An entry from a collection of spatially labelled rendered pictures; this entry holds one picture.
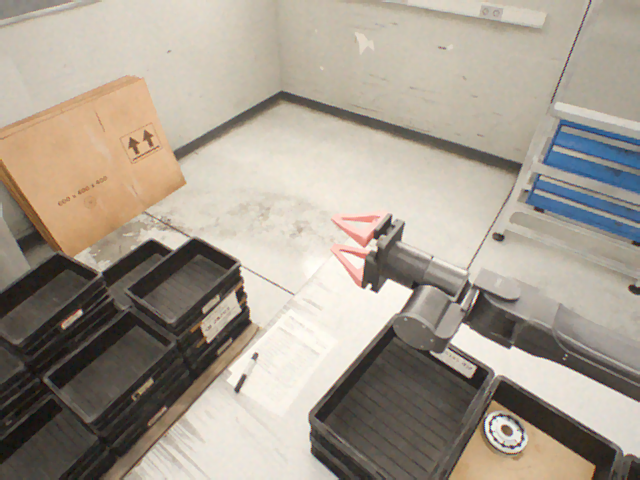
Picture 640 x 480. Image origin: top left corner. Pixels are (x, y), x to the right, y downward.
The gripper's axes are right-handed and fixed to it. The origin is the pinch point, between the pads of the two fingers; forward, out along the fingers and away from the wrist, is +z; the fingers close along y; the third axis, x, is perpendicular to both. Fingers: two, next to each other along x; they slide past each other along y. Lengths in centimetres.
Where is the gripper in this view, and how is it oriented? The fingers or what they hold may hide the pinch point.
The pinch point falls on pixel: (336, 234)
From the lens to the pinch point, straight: 63.0
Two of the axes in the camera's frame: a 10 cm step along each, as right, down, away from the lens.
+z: -8.3, -3.9, 3.9
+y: -0.1, 7.2, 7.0
